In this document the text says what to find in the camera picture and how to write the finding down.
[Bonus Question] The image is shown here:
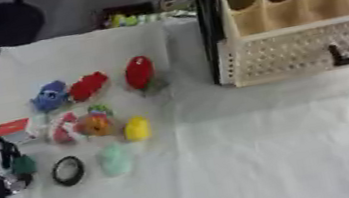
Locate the blue soft toy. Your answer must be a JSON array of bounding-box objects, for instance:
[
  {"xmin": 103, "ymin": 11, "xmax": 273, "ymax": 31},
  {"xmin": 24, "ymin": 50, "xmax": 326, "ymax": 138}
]
[{"xmin": 26, "ymin": 77, "xmax": 74, "ymax": 116}]

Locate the red ridged toy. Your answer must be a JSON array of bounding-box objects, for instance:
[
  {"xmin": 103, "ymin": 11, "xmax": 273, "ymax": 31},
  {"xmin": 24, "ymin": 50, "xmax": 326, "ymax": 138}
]
[{"xmin": 64, "ymin": 68, "xmax": 114, "ymax": 105}]

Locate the box of colourful items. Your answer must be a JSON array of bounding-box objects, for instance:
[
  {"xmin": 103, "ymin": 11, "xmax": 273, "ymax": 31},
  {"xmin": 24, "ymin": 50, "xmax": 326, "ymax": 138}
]
[{"xmin": 89, "ymin": 0, "xmax": 200, "ymax": 35}]

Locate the pale compartment drawer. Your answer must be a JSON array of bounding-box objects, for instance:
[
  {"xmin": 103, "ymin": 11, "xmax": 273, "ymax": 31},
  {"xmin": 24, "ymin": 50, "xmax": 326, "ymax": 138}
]
[{"xmin": 206, "ymin": 0, "xmax": 349, "ymax": 91}]

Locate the red and white toy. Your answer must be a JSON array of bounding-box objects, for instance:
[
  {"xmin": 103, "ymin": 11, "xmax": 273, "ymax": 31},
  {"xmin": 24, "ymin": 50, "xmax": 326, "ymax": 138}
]
[{"xmin": 44, "ymin": 110, "xmax": 86, "ymax": 147}]

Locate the red and white box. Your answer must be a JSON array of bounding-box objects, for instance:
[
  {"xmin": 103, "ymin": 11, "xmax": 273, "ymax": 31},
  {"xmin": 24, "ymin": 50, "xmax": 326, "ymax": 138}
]
[{"xmin": 0, "ymin": 115, "xmax": 44, "ymax": 148}]

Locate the mint green soft toy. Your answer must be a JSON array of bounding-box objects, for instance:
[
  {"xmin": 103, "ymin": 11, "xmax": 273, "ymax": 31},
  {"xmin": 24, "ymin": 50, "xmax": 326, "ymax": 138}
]
[{"xmin": 95, "ymin": 139, "xmax": 137, "ymax": 180}]

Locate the red oval toy fruit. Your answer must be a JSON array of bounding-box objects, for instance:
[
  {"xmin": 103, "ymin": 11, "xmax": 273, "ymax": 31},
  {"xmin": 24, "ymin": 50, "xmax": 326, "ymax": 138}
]
[{"xmin": 121, "ymin": 53, "xmax": 158, "ymax": 93}]

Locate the black ring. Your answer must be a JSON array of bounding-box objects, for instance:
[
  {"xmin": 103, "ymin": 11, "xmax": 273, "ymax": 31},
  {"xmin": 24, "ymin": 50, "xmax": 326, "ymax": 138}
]
[{"xmin": 48, "ymin": 153, "xmax": 89, "ymax": 190}]

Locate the dark green block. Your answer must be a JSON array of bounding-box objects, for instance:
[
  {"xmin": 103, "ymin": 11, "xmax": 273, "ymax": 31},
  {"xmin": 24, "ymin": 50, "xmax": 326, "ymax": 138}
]
[{"xmin": 8, "ymin": 153, "xmax": 40, "ymax": 177}]

